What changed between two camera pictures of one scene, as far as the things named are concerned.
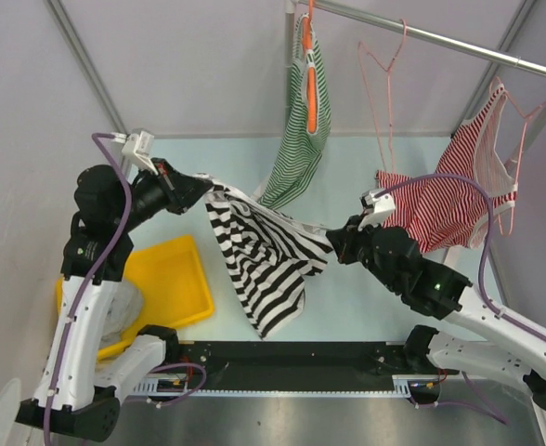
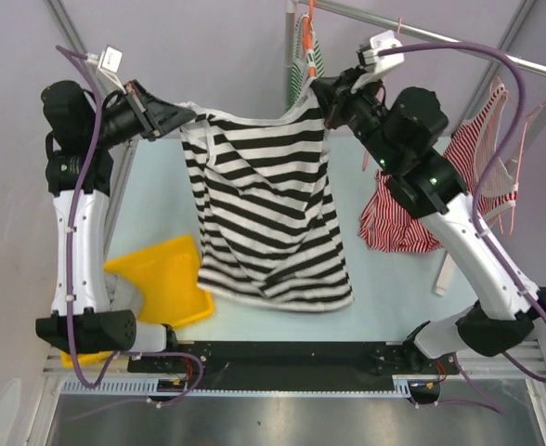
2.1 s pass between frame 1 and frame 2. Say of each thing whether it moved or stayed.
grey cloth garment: stayed
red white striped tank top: stayed
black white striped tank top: moved
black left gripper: moved
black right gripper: moved
